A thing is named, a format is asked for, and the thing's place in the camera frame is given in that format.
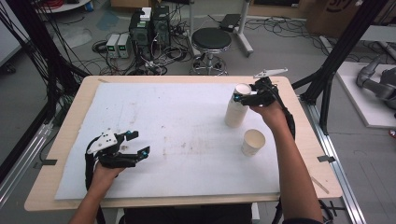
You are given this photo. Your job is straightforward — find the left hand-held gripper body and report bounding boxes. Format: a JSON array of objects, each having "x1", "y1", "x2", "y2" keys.
[{"x1": 85, "y1": 128, "x2": 142, "y2": 170}]

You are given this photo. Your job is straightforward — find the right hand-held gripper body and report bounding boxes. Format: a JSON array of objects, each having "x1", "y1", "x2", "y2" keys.
[{"x1": 242, "y1": 67, "x2": 289, "y2": 108}]

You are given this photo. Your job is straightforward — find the white paper cup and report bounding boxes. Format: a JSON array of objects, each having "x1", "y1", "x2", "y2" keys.
[
  {"x1": 241, "y1": 128, "x2": 267, "y2": 158},
  {"x1": 230, "y1": 82, "x2": 252, "y2": 108}
]

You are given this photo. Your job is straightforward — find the stack of paper cups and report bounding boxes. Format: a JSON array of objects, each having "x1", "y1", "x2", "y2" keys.
[{"x1": 224, "y1": 100, "x2": 250, "y2": 129}]

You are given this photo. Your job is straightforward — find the person's right hand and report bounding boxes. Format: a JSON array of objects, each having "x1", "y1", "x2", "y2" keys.
[{"x1": 248, "y1": 100, "x2": 287, "y2": 133}]

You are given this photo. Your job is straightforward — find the person's left hand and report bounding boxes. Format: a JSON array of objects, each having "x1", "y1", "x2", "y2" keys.
[{"x1": 91, "y1": 161, "x2": 128, "y2": 194}]

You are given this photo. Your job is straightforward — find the white foam mat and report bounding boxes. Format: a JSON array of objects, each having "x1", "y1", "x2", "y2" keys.
[{"x1": 54, "y1": 81, "x2": 283, "y2": 201}]

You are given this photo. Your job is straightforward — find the white metal stand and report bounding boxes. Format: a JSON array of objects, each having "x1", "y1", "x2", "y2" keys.
[{"x1": 186, "y1": 0, "x2": 255, "y2": 59}]

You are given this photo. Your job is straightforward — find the wooden table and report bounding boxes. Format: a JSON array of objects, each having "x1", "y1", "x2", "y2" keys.
[{"x1": 23, "y1": 75, "x2": 344, "y2": 213}]

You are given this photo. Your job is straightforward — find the black tape piece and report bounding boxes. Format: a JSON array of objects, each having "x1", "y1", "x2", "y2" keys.
[
  {"x1": 33, "y1": 159, "x2": 59, "y2": 170},
  {"x1": 317, "y1": 154, "x2": 337, "y2": 163}
]

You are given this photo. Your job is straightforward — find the black round stool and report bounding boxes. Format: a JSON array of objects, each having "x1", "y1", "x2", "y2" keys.
[{"x1": 190, "y1": 27, "x2": 233, "y2": 77}]

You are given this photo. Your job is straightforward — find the black flat device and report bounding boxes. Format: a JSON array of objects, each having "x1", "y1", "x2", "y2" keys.
[{"x1": 219, "y1": 13, "x2": 243, "y2": 34}]

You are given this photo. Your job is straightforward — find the person's dark clothing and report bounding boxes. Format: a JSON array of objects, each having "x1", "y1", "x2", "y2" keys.
[{"x1": 119, "y1": 203, "x2": 254, "y2": 224}]

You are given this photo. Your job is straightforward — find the grey power supply unit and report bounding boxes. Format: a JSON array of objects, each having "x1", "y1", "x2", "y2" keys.
[
  {"x1": 117, "y1": 33, "x2": 132, "y2": 60},
  {"x1": 106, "y1": 33, "x2": 121, "y2": 60}
]

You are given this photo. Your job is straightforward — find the white base board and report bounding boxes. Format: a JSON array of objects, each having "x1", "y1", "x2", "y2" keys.
[{"x1": 335, "y1": 61, "x2": 396, "y2": 130}]

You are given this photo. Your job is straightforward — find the black computer tower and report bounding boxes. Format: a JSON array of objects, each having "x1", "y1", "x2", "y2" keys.
[
  {"x1": 128, "y1": 10, "x2": 154, "y2": 62},
  {"x1": 151, "y1": 5, "x2": 172, "y2": 49}
]

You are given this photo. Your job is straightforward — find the cardboard box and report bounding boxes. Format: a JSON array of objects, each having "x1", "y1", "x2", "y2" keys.
[{"x1": 305, "y1": 0, "x2": 363, "y2": 39}]

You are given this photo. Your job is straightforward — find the small white box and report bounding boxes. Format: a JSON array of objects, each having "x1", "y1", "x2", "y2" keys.
[{"x1": 139, "y1": 7, "x2": 153, "y2": 22}]

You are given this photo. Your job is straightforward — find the round white table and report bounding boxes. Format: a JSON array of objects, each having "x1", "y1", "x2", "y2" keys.
[{"x1": 33, "y1": 0, "x2": 93, "y2": 14}]

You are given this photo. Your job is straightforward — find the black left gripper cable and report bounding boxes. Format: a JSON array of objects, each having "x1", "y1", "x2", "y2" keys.
[{"x1": 84, "y1": 138, "x2": 101, "y2": 191}]

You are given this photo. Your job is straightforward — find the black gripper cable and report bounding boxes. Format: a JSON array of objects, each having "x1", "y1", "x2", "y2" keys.
[
  {"x1": 84, "y1": 138, "x2": 101, "y2": 191},
  {"x1": 269, "y1": 83, "x2": 297, "y2": 140}
]

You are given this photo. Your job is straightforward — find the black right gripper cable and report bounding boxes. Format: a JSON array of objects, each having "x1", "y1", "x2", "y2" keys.
[{"x1": 269, "y1": 83, "x2": 297, "y2": 140}]

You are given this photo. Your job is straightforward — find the tangle of floor cables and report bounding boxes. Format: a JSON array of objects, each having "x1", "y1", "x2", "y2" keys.
[{"x1": 91, "y1": 6, "x2": 194, "y2": 77}]

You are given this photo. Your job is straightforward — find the aluminium rail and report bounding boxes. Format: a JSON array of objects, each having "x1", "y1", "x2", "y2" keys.
[
  {"x1": 299, "y1": 95, "x2": 368, "y2": 224},
  {"x1": 0, "y1": 121, "x2": 54, "y2": 210}
]

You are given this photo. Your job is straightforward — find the black frame post with cables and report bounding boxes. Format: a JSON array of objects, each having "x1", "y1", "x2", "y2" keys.
[{"x1": 0, "y1": 0, "x2": 90, "y2": 129}]

